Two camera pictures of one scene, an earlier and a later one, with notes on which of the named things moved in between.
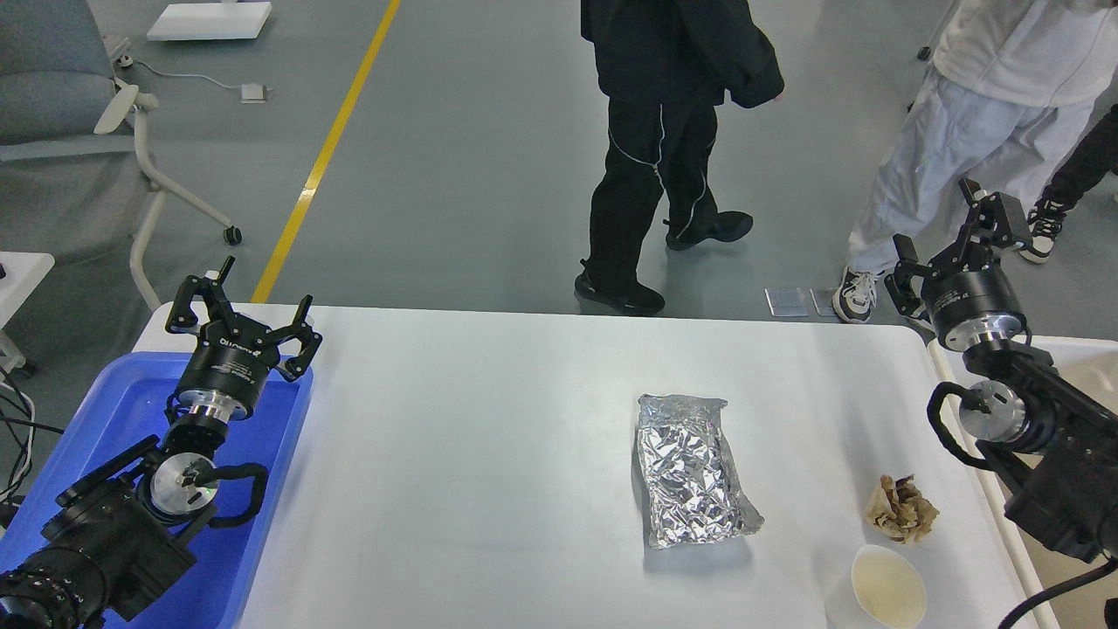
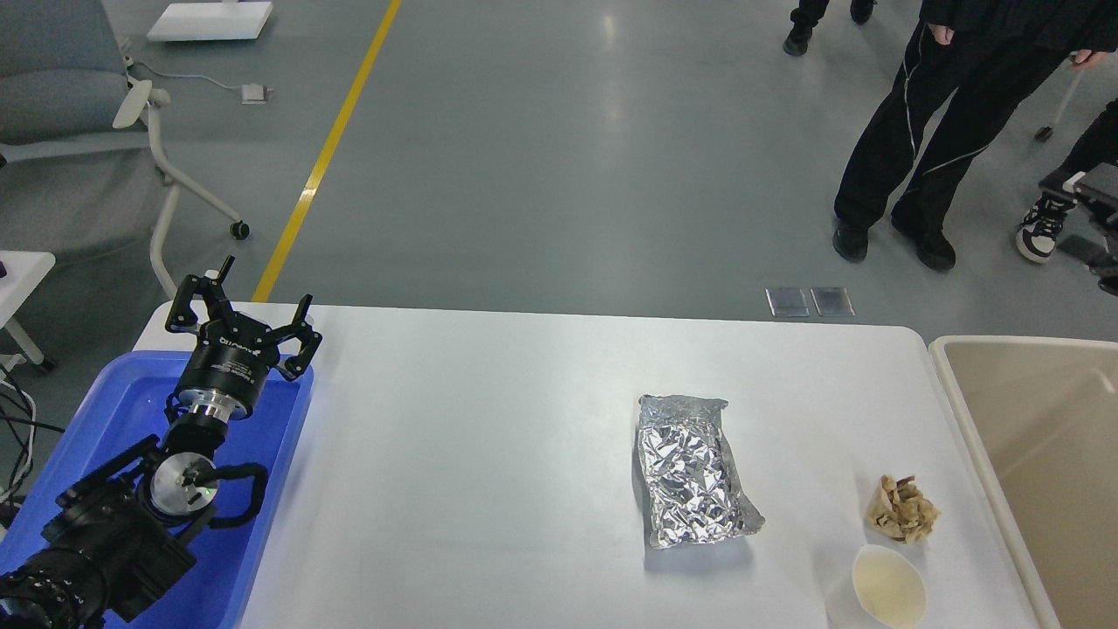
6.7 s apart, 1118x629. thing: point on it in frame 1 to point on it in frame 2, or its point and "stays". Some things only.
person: [665, 66] to [968, 65]
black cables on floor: [17, 429] stays
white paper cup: [878, 590] stays
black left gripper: [231, 364] stays
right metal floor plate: [823, 300] stays
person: [1012, 88] to [806, 16]
